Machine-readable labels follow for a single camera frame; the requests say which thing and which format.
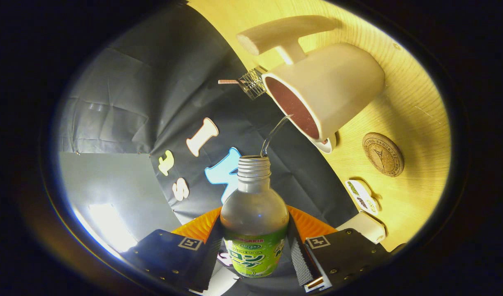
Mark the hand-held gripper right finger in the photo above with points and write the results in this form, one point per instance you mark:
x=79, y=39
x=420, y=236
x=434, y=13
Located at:
x=301, y=263

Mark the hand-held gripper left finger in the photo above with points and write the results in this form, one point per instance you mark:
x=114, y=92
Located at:
x=208, y=263

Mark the silver bottle with green label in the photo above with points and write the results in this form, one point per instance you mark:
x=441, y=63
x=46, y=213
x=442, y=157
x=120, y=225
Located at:
x=253, y=205

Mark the clear juice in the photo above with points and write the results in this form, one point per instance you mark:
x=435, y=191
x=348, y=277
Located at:
x=272, y=133

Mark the round cork coaster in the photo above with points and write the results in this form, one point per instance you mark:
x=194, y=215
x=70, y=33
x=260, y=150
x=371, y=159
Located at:
x=383, y=154

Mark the white toaster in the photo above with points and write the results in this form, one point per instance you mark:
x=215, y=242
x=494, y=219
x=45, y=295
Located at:
x=364, y=226

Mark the small white patterned dish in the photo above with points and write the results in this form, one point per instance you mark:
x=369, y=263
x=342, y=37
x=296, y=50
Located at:
x=363, y=196

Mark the white plate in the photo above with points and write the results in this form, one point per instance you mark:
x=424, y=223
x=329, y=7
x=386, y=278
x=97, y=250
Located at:
x=330, y=146

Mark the pink striped straw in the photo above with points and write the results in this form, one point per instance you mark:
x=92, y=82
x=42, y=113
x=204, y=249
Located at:
x=228, y=82

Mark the wooden table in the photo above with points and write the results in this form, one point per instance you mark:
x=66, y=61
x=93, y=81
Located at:
x=420, y=102

